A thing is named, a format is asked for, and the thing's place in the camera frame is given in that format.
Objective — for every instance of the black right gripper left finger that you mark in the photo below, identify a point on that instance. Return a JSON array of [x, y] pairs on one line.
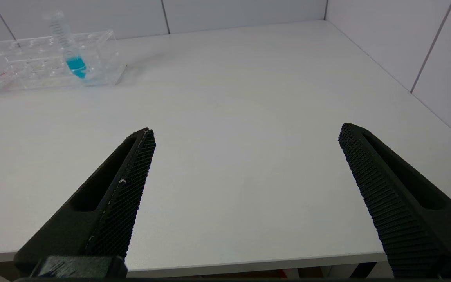
[[108, 219]]

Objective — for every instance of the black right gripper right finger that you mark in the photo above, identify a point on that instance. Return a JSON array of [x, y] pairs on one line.
[[405, 219]]

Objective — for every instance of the test tube with blue pigment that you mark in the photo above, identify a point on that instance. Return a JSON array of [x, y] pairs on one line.
[[76, 65]]

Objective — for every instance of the clear plastic test tube rack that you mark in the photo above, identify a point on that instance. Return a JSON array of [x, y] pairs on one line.
[[18, 76]]

